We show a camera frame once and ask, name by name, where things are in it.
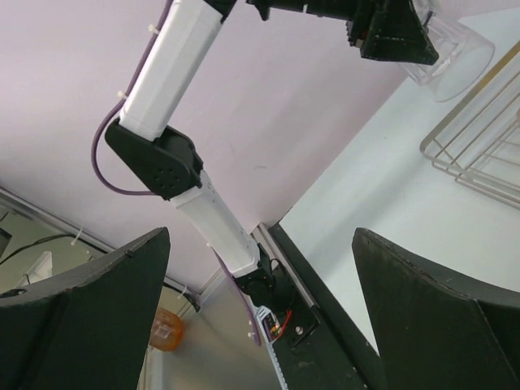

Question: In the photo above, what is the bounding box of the clear glass cup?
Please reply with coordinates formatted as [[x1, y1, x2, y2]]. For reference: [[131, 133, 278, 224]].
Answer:
[[399, 1, 495, 102]]

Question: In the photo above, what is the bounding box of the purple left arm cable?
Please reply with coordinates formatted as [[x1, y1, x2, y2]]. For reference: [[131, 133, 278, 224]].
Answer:
[[91, 0, 263, 347]]

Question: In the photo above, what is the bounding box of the orange round object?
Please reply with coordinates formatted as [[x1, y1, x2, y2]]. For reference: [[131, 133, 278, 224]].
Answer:
[[149, 307, 184, 352]]

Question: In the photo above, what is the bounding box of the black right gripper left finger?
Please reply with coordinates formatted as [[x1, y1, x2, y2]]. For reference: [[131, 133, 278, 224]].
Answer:
[[1, 227, 169, 389]]

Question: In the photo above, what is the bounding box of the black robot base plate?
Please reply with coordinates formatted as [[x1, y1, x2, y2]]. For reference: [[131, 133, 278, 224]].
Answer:
[[268, 223, 388, 389]]

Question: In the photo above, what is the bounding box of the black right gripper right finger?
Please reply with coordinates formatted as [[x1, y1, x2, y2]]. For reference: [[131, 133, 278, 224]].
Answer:
[[352, 227, 519, 389]]

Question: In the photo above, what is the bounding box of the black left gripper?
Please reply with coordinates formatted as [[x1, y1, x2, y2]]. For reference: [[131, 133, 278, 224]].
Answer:
[[247, 0, 440, 65]]

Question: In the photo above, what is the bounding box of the metal wire dish rack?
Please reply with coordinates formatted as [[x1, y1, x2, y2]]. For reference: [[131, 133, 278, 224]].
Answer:
[[419, 44, 519, 209]]

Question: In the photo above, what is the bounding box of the light blue cable duct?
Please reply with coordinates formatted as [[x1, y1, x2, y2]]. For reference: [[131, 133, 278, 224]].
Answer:
[[256, 306, 288, 390]]

